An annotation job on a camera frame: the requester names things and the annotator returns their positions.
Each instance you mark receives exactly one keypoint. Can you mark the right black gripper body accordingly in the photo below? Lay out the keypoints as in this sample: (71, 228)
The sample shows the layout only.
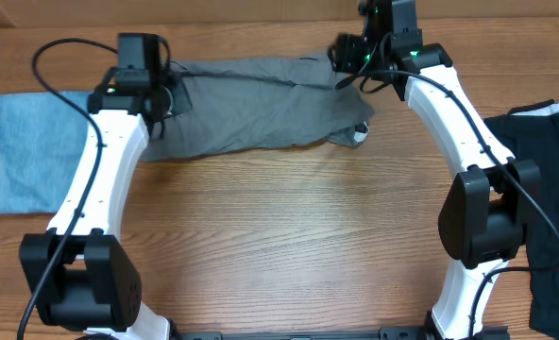
(339, 54)

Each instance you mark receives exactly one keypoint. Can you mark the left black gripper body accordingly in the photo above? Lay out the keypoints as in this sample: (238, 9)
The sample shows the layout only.
(162, 90)

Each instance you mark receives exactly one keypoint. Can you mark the grey shorts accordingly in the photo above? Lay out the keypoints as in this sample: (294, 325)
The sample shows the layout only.
(239, 104)

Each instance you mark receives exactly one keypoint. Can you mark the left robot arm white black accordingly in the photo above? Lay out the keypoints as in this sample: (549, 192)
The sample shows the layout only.
(79, 275)

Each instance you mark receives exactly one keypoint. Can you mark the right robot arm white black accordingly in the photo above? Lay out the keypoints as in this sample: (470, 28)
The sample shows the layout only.
(490, 210)

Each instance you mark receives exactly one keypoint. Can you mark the folded blue denim garment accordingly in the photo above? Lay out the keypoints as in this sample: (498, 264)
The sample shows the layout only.
(41, 142)

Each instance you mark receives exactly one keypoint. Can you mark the black garment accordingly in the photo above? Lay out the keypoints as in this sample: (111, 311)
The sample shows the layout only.
(535, 135)

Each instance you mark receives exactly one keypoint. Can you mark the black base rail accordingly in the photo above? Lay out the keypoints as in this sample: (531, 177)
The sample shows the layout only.
(308, 335)

